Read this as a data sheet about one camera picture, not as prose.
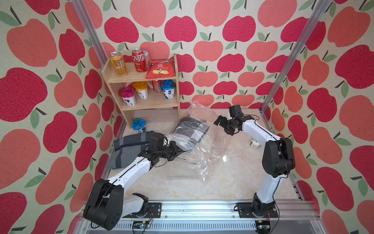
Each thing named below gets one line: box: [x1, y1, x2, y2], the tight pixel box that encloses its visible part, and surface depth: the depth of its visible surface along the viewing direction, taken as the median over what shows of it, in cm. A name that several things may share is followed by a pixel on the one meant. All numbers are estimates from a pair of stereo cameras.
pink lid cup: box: [118, 84, 137, 107], surface depth 90 cm
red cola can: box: [131, 48, 148, 73], surface depth 77 cm
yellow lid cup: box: [133, 80, 149, 100], surface depth 95 cm
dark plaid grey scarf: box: [106, 132, 152, 170], surface depth 95 cm
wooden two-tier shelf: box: [101, 53, 181, 129], surface depth 95 cm
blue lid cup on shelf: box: [161, 79, 176, 99], surface depth 95 cm
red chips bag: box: [145, 57, 176, 80], surface depth 79 cm
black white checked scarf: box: [174, 117, 210, 152], surface depth 94 cm
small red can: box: [151, 79, 163, 93], surface depth 99 cm
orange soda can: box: [109, 51, 129, 77], surface depth 75 cm
